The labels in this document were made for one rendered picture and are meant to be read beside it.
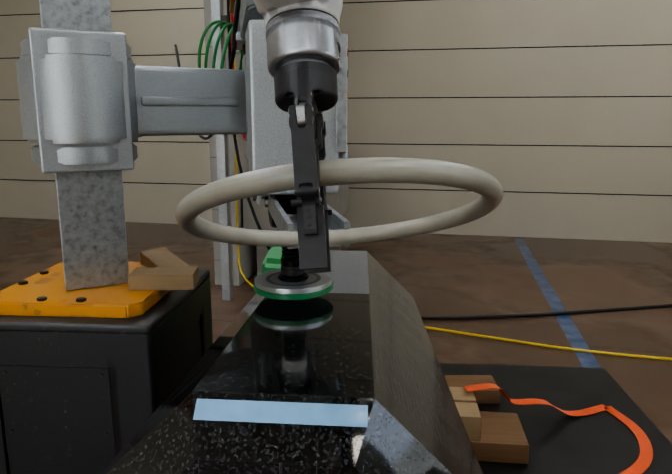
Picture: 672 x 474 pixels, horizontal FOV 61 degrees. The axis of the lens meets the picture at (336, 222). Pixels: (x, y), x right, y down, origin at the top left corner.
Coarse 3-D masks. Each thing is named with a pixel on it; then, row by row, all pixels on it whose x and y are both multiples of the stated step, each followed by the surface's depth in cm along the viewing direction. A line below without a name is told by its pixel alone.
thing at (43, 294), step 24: (24, 288) 181; (48, 288) 181; (96, 288) 181; (120, 288) 181; (0, 312) 168; (24, 312) 167; (48, 312) 167; (72, 312) 166; (96, 312) 166; (120, 312) 165; (144, 312) 169
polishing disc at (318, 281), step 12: (264, 276) 159; (276, 276) 159; (312, 276) 159; (324, 276) 159; (264, 288) 150; (276, 288) 148; (288, 288) 148; (300, 288) 148; (312, 288) 149; (324, 288) 152
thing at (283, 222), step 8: (264, 200) 158; (272, 200) 142; (272, 208) 143; (280, 208) 128; (328, 208) 128; (272, 216) 144; (280, 216) 122; (288, 216) 144; (296, 216) 144; (328, 216) 127; (336, 216) 118; (280, 224) 122; (288, 224) 108; (296, 224) 132; (328, 224) 128; (336, 224) 118; (344, 224) 110; (288, 248) 109
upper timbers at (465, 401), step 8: (456, 392) 235; (464, 392) 235; (472, 392) 235; (456, 400) 229; (464, 400) 229; (472, 400) 229; (464, 408) 222; (472, 408) 222; (464, 416) 217; (472, 416) 217; (480, 416) 217; (464, 424) 217; (472, 424) 217; (480, 424) 217; (472, 432) 217; (480, 432) 217; (472, 440) 218
